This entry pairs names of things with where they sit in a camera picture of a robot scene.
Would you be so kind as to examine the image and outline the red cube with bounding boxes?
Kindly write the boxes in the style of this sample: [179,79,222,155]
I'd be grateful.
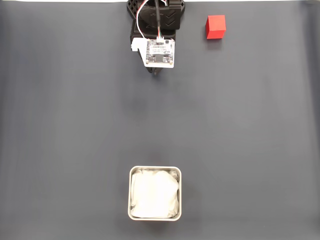
[205,14,227,40]

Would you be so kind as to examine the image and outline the beige square box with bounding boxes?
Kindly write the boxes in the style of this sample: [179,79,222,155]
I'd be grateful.
[127,165,183,222]

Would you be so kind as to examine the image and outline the black camera cable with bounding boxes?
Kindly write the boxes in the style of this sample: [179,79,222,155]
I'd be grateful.
[153,0,163,38]

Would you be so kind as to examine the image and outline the white cloth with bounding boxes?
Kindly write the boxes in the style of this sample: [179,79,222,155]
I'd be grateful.
[130,169,180,219]

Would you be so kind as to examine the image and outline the white red servo cable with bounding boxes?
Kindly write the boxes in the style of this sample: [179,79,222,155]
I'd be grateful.
[136,0,151,40]

